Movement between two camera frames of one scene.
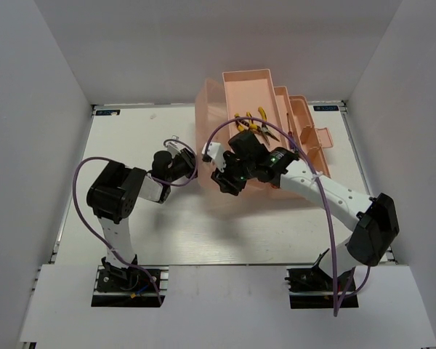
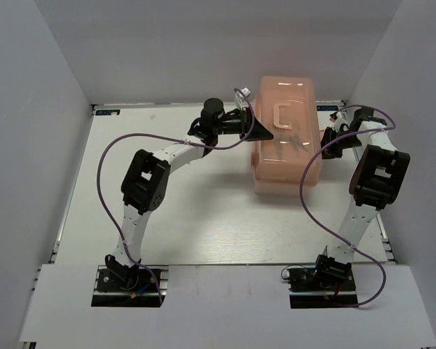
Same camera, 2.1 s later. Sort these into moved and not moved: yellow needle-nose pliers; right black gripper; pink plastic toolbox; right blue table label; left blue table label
Moved: yellow needle-nose pliers; right black gripper; pink plastic toolbox
Not moved: right blue table label; left blue table label
